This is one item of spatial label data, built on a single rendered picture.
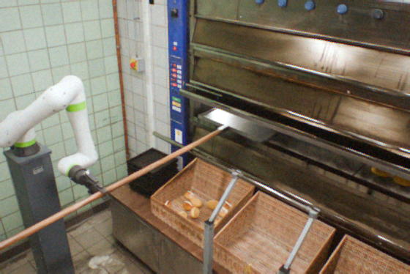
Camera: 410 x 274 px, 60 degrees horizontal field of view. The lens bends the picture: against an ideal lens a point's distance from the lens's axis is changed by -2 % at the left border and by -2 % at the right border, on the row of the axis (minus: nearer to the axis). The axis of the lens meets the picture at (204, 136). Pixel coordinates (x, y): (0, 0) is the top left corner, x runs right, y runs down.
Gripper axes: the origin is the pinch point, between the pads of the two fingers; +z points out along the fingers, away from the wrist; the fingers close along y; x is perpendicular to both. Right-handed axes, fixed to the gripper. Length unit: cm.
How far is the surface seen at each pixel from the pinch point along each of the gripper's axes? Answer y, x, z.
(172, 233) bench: 60, -48, -2
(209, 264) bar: 52, -40, 38
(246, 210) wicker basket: 41, -83, 32
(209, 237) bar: 31, -40, 38
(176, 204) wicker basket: 59, -71, -22
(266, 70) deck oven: -48, -100, 26
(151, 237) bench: 74, -45, -21
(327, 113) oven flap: -34, -98, 67
